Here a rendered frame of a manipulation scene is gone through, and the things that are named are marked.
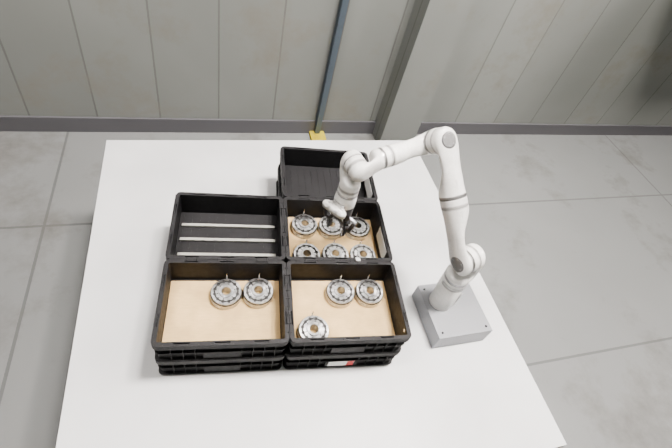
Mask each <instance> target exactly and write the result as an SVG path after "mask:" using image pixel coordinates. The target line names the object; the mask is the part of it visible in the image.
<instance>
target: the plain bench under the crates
mask: <svg viewBox="0 0 672 448"><path fill-rule="evenodd" d="M398 142H403V141H402V140H107V141H106V147H105V153H104V159H103V165H102V171H101V177H100V183H99V189H98V195H97V201H96V207H95V213H94V219H93V225H92V231H91V237H90V243H89V249H88V255H87V261H86V267H85V273H84V279H83V285H82V291H81V297H80V303H79V310H78V316H77V322H76V328H75V334H74V340H73V346H72V352H71V358H70V364H69V370H68V376H67V382H66V388H65V394H64V400H63V406H62V412H61V418H60V424H59V430H58V436H57V442H56V448H561V447H563V446H565V445H567V444H566V442H565V440H564V438H563V436H562V434H561V432H560V430H559V428H558V426H557V424H556V422H555V420H554V418H553V416H552V414H551V412H550V410H549V408H548V406H547V404H546V402H545V401H544V399H543V397H542V395H541V393H540V391H539V389H538V387H537V385H536V383H535V381H534V379H533V377H532V375H531V373H530V371H529V369H528V367H527V365H526V363H525V361H524V359H523V357H522V355H521V353H520V351H519V349H518V347H517V345H516V343H515V342H514V340H513V338H512V336H511V334H510V332H509V330H508V328H507V326H506V324H505V322H504V320H503V318H502V316H501V314H500V312H499V310H498V308H497V306H496V304H495V302H494V300H493V298H492V296H491V294H490V292H489V290H488V288H487V286H486V284H485V282H484V281H483V279H482V277H481V275H480V273H478V274H477V275H476V276H475V278H474V279H473V280H471V281H470V282H469V284H470V286H471V288H472V290H473V292H474V294H475V296H476V298H477V300H478V302H479V304H480V306H481V308H482V310H483V312H484V314H485V316H486V318H487V320H488V322H489V324H490V326H491V328H492V330H493V331H492V332H491V333H490V334H489V335H488V336H487V337H486V338H485V339H484V340H482V341H476V342H469V343H463V344H457V345H451V346H444V347H438V348H431V346H430V343H429V340H428V338H427V335H426V332H425V330H424V327H423V324H422V322H421V319H420V316H419V314H418V311H417V308H416V306H415V303H414V301H413V298H412V294H413V292H414V291H415V289H416V288H417V286H419V285H427V284H435V283H437V282H438V281H439V279H440V278H441V276H442V274H443V273H444V271H445V269H446V268H447V266H448V265H449V264H451V263H450V259H449V252H448V242H447V235H446V229H445V224H444V219H443V214H442V211H441V206H440V202H439V197H438V190H437V188H436V186H435V184H434V182H433V180H432V178H431V176H430V174H429V172H428V170H427V168H426V166H425V164H424V162H423V160H422V159H421V157H420V156H418V157H414V158H411V159H409V160H406V161H405V162H403V163H400V164H398V165H395V166H392V167H389V168H386V169H382V170H380V171H379V172H377V173H375V174H374V175H373V179H374V183H375V187H376V191H377V195H378V200H377V202H379V204H380V208H381V212H382V216H383V220H384V224H385V228H386V232H387V236H388V240H389V244H390V248H391V252H392V257H393V259H392V261H391V262H392V263H393V264H394V265H395V269H396V273H397V277H398V281H399V285H400V289H401V293H402V297H403V301H404V305H405V310H406V314H407V318H408V322H409V326H410V330H411V338H410V339H409V340H408V341H407V342H405V343H404V345H403V346H401V351H400V353H399V354H398V355H396V356H395V357H394V358H393V359H392V362H391V364H389V365H371V366H349V367H328V368H306V369H285V368H284V367H283V360H282V366H281V368H280V369H278V370H263V371H241V372H219V373H198V374H176V375H161V374H160V373H159V367H158V364H157V363H156V361H155V351H154V349H153V348H152V346H151V336H152V330H153V324H154V318H155V313H156V307H157V301H158V295H159V289H160V283H161V277H162V271H163V266H164V262H165V261H166V255H165V254H166V248H167V242H168V236H169V230H170V224H171V219H172V213H173V207H174V201H175V195H176V194H177V193H178V192H193V193H216V194H238V195H261V196H276V181H277V180H278V178H277V176H278V173H277V170H278V165H279V164H280V149H281V147H283V146H288V147H302V148H317V149H331V150H345V151H349V150H352V149H353V150H357V151H359V152H365V153H367V155H368V159H369V153H370V152H371V150H373V149H376V148H379V147H383V146H386V145H390V144H394V143H398Z"/></svg>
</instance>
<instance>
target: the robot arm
mask: <svg viewBox="0 0 672 448"><path fill-rule="evenodd" d="M424 155H438V156H439V160H440V164H441V170H442V175H441V181H440V185H439V191H438V197H439V202H440V206H441V211H442V214H443V219H444V224H445V229H446V235H447V242H448V252H449V259H450V263H451V264H449V265H448V266H447V268H446V269H445V271H444V273H443V274H442V276H441V278H440V279H439V281H438V282H437V284H436V286H435V287H434V289H433V290H432V292H431V294H430V295H429V301H430V304H431V305H432V306H433V307H434V308H435V309H436V310H438V311H443V312H444V311H448V310H449V309H450V308H451V307H453V306H454V305H455V303H456V302H457V301H458V299H459V298H460V296H461V295H462V291H463V290H464V288H465V287H466V286H467V284H468V283H469V282H470V281H471V280H473V279H474V278H475V276H476V275H477V274H478V273H479V271H480V270H481V269H482V268H483V266H484V264H485V260H486V256H485V253H484V251H483V249H482V248H481V247H480V246H479V245H477V244H474V243H470V244H467V245H465V228H466V224H467V220H468V215H469V204H468V199H467V194H466V190H465V186H464V181H463V175H462V170H461V163H460V154H459V144H458V138H457V135H456V133H455V131H454V130H453V129H452V128H450V127H447V126H444V127H438V128H433V129H430V130H428V131H427V132H425V133H423V134H421V135H419V136H417V137H414V138H412V139H409V140H406V141H403V142H398V143H394V144H390V145H386V146H383V147H379V148H376V149H373V150H371V152H370V153H369V160H370V162H366V160H365V159H364V157H363V156H362V154H361V153H360V152H359V151H357V150H353V149H352V150H349V151H347V152H346V153H345V154H344V155H343V156H342V158H341V161H340V182H339V185H338V188H337V191H336V193H335V196H334V200H324V201H323V203H322V206H323V207H324V213H323V215H324V216H326V217H327V222H326V224H327V227H329V226H331V224H332V221H333V217H334V218H336V219H338V220H339V221H340V224H341V226H342V230H341V233H340V236H341V237H342V236H344V235H345V234H346V232H347V233H350V232H351V231H352V230H353V229H354V227H355V226H356V225H357V223H358V220H354V219H352V212H353V209H354V207H355V204H356V201H357V196H358V193H359V190H360V186H361V182H362V181H365V180H366V179H368V178H369V177H371V176H372V175H374V174H375V173H377V172H379V171H380V170H382V169H386V168H389V167H392V166H395V165H398V164H400V163H403V162H405V161H406V160H409V159H411V158H414V157H418V156H424ZM330 213H332V214H330ZM349 221H350V227H349V224H348V223H349Z"/></svg>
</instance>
